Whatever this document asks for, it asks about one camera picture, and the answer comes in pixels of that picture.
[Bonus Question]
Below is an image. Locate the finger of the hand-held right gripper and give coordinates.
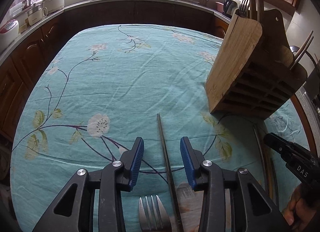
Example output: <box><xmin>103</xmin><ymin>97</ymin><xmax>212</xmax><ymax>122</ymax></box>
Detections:
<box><xmin>264</xmin><ymin>133</ymin><xmax>297</xmax><ymax>165</ymax></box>

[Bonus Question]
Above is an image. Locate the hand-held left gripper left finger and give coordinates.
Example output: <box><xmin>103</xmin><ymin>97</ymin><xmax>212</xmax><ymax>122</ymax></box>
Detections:
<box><xmin>32</xmin><ymin>137</ymin><xmax>145</xmax><ymax>232</ymax></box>

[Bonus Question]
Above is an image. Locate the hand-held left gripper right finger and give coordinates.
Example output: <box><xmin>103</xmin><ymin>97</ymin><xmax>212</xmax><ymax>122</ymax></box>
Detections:
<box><xmin>180</xmin><ymin>136</ymin><xmax>292</xmax><ymax>232</ymax></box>

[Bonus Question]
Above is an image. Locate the wooden utensil holder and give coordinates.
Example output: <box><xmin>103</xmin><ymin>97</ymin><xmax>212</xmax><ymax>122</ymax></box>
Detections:
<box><xmin>205</xmin><ymin>9</ymin><xmax>308</xmax><ymax>120</ymax></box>

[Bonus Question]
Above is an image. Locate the person's right hand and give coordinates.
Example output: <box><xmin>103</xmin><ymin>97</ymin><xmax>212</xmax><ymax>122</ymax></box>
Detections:
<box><xmin>284</xmin><ymin>184</ymin><xmax>320</xmax><ymax>232</ymax></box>

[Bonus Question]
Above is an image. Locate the gas stove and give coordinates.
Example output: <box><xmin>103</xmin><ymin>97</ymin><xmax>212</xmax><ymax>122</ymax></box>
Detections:
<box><xmin>295</xmin><ymin>82</ymin><xmax>320</xmax><ymax>125</ymax></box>

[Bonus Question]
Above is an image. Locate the teal floral tablecloth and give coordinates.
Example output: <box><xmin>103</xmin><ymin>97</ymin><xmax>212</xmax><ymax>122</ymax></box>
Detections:
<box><xmin>11</xmin><ymin>24</ymin><xmax>310</xmax><ymax>232</ymax></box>

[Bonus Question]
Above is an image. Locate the steel electric kettle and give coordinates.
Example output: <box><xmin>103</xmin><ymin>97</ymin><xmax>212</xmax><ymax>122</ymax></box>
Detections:
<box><xmin>223</xmin><ymin>0</ymin><xmax>241</xmax><ymax>17</ymax></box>

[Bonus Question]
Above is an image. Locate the small white steamer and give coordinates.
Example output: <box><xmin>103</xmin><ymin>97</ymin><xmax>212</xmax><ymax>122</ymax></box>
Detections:
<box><xmin>26</xmin><ymin>3</ymin><xmax>48</xmax><ymax>26</ymax></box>

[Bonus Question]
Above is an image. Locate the white electric pot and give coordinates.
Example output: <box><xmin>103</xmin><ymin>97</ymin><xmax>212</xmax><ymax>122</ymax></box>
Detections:
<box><xmin>42</xmin><ymin>0</ymin><xmax>65</xmax><ymax>15</ymax></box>

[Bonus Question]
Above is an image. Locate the white pink rice cooker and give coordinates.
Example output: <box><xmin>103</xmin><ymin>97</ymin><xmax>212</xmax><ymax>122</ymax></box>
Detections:
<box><xmin>0</xmin><ymin>19</ymin><xmax>20</xmax><ymax>48</ymax></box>

